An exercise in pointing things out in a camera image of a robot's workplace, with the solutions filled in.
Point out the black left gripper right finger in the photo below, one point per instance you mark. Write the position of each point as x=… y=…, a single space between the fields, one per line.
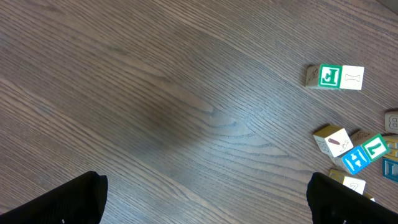
x=333 y=203

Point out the blue H wooden block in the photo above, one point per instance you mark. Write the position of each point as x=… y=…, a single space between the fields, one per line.
x=353 y=161

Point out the green L wooden block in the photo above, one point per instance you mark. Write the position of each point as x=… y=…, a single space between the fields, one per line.
x=372 y=143

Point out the blue D wooden block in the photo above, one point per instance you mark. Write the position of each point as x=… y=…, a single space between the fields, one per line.
x=389 y=169

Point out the red picture wooden block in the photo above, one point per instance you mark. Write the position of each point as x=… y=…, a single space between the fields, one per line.
x=391 y=122

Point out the hammer picture wooden block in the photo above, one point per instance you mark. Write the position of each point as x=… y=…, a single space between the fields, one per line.
x=333 y=140

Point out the white question mark block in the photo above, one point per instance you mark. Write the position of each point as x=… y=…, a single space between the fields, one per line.
x=358 y=185

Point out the green R wooden block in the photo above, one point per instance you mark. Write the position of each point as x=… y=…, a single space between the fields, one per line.
x=351 y=77

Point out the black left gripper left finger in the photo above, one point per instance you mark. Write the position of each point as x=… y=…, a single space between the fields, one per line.
x=81 y=200

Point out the green picture wooden block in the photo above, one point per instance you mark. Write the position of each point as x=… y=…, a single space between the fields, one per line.
x=323 y=76

